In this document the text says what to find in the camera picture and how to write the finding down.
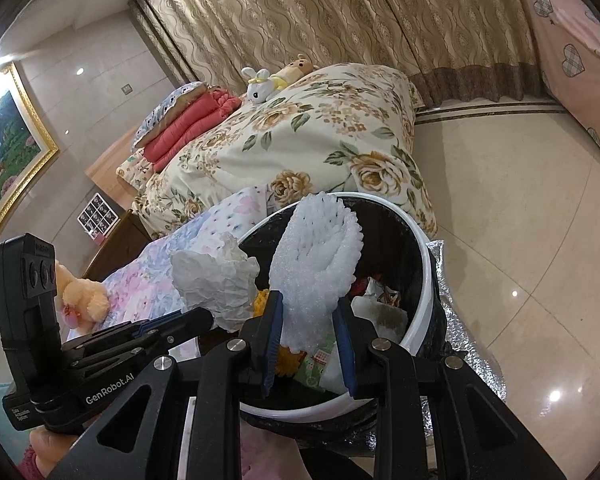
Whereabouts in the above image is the teal bedsheet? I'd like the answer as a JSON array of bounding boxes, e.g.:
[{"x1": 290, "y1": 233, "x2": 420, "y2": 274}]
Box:
[{"x1": 0, "y1": 382, "x2": 30, "y2": 466}]

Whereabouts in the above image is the gold framed landscape painting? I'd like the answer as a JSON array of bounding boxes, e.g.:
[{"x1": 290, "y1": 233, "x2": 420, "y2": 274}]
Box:
[{"x1": 0, "y1": 62, "x2": 59, "y2": 233}]

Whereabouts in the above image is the floral beige bed quilt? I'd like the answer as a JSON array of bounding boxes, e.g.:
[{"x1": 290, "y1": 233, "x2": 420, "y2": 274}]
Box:
[{"x1": 131, "y1": 63, "x2": 438, "y2": 238}]

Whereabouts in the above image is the photo collage frame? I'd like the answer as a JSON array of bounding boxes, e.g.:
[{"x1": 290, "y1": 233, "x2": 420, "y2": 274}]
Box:
[{"x1": 76, "y1": 193, "x2": 119, "y2": 242}]

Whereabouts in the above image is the folded red blanket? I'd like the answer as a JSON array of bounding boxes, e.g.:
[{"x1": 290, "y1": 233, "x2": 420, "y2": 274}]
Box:
[{"x1": 140, "y1": 87, "x2": 242, "y2": 174}]

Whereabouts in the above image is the left hand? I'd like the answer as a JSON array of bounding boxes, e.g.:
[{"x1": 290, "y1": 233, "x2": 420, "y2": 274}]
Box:
[{"x1": 30, "y1": 427, "x2": 79, "y2": 478}]

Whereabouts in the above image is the blue white patterned pillow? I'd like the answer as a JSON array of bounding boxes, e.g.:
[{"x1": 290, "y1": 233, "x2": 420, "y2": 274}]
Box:
[{"x1": 131, "y1": 81, "x2": 209, "y2": 150}]

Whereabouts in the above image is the blue pink floral bedspread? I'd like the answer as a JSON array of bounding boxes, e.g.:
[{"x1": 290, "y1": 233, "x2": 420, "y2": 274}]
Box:
[{"x1": 95, "y1": 186, "x2": 268, "y2": 333}]

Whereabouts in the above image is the white trash bin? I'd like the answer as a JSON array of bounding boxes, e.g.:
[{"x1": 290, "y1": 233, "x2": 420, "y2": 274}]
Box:
[{"x1": 240, "y1": 192, "x2": 442, "y2": 424}]

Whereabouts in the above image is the pink heart-pattern covered furniture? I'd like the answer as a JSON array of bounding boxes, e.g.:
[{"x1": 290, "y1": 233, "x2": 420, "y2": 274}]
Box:
[{"x1": 526, "y1": 0, "x2": 600, "y2": 149}]

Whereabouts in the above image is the white foam net sleeve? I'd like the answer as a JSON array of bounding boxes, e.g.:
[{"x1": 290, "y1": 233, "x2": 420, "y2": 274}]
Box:
[{"x1": 268, "y1": 193, "x2": 363, "y2": 353}]

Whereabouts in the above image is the wooden nightstand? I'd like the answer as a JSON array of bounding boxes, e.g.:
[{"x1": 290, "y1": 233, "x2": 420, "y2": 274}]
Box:
[{"x1": 82, "y1": 210, "x2": 152, "y2": 282}]

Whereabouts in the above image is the silver foil mat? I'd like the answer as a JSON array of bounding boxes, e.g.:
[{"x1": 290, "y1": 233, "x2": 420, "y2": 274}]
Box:
[{"x1": 419, "y1": 238, "x2": 508, "y2": 441}]

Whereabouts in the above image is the cream teddy bear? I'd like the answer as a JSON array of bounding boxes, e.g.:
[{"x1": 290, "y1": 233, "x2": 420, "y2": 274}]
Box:
[{"x1": 55, "y1": 260, "x2": 110, "y2": 335}]

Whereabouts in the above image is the tan bear plush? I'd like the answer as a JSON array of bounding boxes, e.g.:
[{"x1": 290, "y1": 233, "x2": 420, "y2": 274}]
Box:
[{"x1": 271, "y1": 54, "x2": 314, "y2": 90}]

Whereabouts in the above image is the green orange drink carton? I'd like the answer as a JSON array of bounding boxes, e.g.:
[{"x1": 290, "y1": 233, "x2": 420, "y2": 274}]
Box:
[{"x1": 294, "y1": 337, "x2": 336, "y2": 392}]

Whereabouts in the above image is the white bunny plush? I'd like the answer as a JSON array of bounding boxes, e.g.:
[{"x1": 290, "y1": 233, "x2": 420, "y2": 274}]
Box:
[{"x1": 242, "y1": 66, "x2": 280, "y2": 104}]

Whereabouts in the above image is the orange knitted ball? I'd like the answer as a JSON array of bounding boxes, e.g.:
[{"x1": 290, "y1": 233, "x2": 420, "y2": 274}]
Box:
[{"x1": 252, "y1": 289, "x2": 279, "y2": 318}]

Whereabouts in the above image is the white tissue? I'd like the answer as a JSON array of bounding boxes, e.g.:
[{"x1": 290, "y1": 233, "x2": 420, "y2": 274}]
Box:
[{"x1": 171, "y1": 233, "x2": 260, "y2": 333}]

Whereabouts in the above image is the wall switch plate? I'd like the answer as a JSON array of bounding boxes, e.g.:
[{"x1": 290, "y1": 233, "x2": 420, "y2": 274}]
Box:
[{"x1": 121, "y1": 84, "x2": 133, "y2": 96}]

